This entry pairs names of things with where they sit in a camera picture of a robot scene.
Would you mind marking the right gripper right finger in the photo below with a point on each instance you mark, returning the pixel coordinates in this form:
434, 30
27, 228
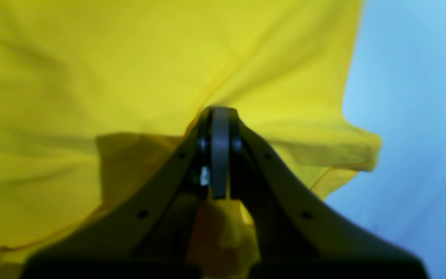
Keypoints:
299, 236

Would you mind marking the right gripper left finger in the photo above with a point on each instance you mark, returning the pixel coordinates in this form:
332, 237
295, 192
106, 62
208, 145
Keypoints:
147, 237

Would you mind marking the orange yellow T-shirt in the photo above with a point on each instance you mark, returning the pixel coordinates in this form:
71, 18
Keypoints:
96, 94

